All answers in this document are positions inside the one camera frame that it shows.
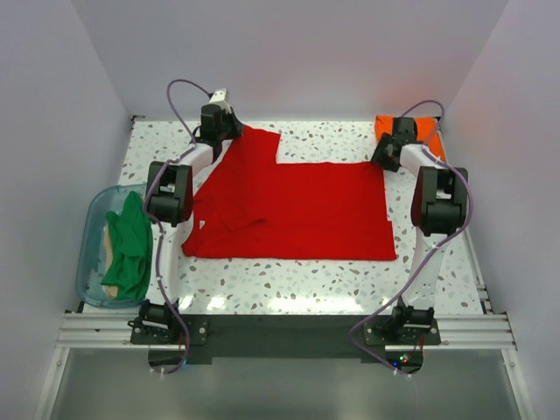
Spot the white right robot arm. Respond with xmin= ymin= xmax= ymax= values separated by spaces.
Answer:
xmin=370 ymin=116 xmax=469 ymax=344

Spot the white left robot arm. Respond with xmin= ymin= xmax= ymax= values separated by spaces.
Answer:
xmin=129 ymin=101 xmax=243 ymax=350

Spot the green t shirt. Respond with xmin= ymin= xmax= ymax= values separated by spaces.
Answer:
xmin=101 ymin=192 xmax=153 ymax=303

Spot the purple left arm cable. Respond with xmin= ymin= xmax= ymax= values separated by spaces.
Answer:
xmin=142 ymin=79 xmax=220 ymax=375

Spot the folded orange t shirt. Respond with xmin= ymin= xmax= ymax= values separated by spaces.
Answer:
xmin=374 ymin=115 xmax=446 ymax=161

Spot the aluminium frame rail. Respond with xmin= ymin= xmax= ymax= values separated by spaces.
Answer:
xmin=55 ymin=311 xmax=517 ymax=350

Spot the red t shirt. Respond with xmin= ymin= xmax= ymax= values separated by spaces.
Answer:
xmin=182 ymin=127 xmax=396 ymax=262

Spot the beige t shirt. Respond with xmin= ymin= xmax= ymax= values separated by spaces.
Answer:
xmin=101 ymin=224 xmax=118 ymax=300

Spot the clear blue plastic bin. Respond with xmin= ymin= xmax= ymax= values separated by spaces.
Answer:
xmin=75 ymin=184 xmax=146 ymax=309

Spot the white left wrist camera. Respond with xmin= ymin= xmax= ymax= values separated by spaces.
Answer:
xmin=209 ymin=88 xmax=230 ymax=109

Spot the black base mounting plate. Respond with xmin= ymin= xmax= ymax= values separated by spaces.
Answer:
xmin=128 ymin=315 xmax=442 ymax=373

